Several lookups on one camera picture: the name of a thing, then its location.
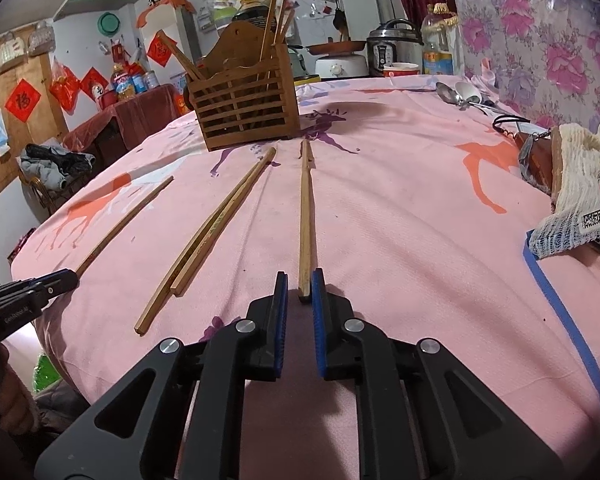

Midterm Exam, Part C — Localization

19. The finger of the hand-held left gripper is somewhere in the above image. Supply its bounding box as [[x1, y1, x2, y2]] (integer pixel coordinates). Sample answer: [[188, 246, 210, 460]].
[[0, 269, 79, 306]]

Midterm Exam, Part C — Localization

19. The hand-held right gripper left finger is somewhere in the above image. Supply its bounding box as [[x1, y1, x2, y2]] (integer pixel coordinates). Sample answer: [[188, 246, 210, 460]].
[[34, 271, 288, 480]]

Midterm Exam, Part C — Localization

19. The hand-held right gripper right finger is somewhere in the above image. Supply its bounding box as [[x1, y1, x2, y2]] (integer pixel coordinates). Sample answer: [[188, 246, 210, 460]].
[[311, 267, 566, 480]]

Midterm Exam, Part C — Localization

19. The brown bamboo chopstick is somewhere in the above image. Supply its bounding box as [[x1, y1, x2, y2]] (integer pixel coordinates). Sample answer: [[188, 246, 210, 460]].
[[172, 49, 208, 82], [299, 139, 315, 303], [171, 157, 271, 297], [275, 0, 288, 46], [75, 176, 174, 277], [280, 8, 297, 46], [259, 0, 281, 63], [134, 147, 277, 337], [157, 30, 206, 81]]

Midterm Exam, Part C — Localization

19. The wooden slatted chopstick holder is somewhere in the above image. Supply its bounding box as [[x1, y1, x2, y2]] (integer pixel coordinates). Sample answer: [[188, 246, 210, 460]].
[[186, 21, 301, 152]]

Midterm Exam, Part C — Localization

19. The person's left hand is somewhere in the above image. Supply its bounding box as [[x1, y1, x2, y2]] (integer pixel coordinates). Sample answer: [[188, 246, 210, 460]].
[[0, 345, 35, 436]]

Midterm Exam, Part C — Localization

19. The red printed box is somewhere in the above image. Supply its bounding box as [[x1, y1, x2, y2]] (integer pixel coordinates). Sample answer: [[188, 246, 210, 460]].
[[7, 227, 37, 261]]

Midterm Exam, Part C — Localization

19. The wooden chair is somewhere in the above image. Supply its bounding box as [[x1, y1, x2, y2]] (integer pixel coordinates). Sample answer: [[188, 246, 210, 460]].
[[20, 170, 71, 216]]

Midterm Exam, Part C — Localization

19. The pink printed blanket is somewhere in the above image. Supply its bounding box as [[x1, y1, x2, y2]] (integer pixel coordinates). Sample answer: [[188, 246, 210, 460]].
[[10, 74, 600, 480]]

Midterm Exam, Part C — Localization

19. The grey clothes pile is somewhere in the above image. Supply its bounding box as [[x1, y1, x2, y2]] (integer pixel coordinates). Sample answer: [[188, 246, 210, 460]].
[[20, 144, 96, 191]]

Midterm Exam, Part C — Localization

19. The red covered cabinet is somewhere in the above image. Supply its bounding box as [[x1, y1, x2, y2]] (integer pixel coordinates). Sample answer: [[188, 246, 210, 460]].
[[62, 84, 181, 166]]

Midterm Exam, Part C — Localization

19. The red paper square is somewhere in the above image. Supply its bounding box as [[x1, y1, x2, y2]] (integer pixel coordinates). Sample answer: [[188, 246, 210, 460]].
[[80, 67, 110, 101], [146, 32, 173, 67], [5, 79, 42, 122]]

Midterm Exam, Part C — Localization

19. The red plastic bag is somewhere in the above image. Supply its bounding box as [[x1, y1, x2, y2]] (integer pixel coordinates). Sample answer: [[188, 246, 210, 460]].
[[50, 62, 81, 111]]

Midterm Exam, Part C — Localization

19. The yellow oil bottle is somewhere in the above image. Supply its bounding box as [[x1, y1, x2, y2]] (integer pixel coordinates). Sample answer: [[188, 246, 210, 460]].
[[111, 65, 136, 101]]

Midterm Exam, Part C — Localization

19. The woven hanging bag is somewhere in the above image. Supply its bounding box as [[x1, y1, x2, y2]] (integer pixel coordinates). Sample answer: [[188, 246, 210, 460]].
[[28, 21, 56, 55], [0, 32, 28, 72]]

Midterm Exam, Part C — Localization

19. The white electric cooker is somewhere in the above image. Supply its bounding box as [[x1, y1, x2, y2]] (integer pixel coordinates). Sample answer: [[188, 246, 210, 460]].
[[314, 54, 370, 80]]

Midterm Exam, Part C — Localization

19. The green round plate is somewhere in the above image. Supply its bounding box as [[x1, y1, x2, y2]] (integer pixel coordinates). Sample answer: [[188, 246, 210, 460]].
[[97, 11, 121, 36]]

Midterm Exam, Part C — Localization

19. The mint green appliance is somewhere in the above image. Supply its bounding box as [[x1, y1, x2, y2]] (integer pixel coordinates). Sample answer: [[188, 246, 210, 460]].
[[287, 47, 308, 78]]

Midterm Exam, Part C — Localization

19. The metal spoon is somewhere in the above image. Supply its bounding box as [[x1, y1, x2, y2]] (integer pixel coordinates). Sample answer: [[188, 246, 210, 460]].
[[435, 81, 518, 117]]

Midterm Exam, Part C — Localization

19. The red white bowl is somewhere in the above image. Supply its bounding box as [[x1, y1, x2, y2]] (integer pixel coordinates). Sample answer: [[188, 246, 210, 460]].
[[382, 62, 421, 78]]

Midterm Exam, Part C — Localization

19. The brown wooden box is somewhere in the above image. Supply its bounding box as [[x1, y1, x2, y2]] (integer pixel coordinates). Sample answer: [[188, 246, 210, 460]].
[[515, 132, 563, 196]]

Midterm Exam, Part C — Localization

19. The white refrigerator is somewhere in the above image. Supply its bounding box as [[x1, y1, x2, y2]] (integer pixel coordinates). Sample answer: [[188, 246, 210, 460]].
[[142, 5, 201, 86]]

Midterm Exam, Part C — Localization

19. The white ceramic spoon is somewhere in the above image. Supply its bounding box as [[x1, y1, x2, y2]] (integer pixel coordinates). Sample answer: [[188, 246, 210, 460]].
[[454, 81, 483, 106]]

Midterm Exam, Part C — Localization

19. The brown frying pan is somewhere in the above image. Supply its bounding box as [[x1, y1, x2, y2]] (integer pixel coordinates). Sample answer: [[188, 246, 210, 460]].
[[287, 40, 368, 56]]

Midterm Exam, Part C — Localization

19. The silver rice cooker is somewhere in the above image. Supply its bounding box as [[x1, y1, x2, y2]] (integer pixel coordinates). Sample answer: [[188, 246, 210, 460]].
[[367, 19, 423, 77]]

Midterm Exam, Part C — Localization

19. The orange cloth decoration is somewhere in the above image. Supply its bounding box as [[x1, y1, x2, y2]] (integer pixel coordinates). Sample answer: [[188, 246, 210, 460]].
[[136, 0, 196, 28]]

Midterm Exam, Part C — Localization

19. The white mesh cloth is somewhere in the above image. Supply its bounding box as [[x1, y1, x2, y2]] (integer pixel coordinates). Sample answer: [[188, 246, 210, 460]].
[[527, 112, 600, 261]]

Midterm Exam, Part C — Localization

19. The clear plastic oil bottle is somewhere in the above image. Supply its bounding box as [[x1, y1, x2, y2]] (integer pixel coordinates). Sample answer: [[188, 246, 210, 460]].
[[421, 4, 456, 76]]

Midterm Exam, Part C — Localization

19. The dark sauce bottle yellow cap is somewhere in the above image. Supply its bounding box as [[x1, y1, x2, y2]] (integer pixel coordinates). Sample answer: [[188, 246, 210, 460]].
[[232, 0, 278, 28]]

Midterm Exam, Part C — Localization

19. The blue strap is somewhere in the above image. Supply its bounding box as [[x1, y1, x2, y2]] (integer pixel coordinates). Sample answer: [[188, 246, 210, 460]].
[[524, 230, 600, 411]]

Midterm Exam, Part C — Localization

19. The black cord with keys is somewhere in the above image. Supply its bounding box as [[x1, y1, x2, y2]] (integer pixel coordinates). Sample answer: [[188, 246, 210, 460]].
[[492, 115, 551, 143]]

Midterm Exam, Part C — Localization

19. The floral wall cloth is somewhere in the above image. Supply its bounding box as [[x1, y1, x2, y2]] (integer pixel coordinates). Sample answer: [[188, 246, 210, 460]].
[[445, 0, 600, 131]]

